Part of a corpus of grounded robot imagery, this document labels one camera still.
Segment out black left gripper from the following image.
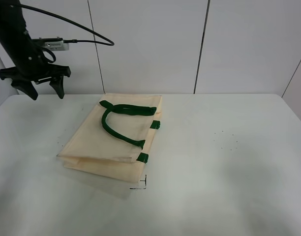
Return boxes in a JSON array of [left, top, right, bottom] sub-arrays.
[[0, 57, 71, 100]]

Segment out cream linen bag green handles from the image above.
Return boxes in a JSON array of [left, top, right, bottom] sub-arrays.
[[57, 93, 162, 183]]

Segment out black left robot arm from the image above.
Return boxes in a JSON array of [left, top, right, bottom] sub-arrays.
[[0, 0, 71, 100]]

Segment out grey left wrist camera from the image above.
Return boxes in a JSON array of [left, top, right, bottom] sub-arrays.
[[33, 37, 69, 52]]

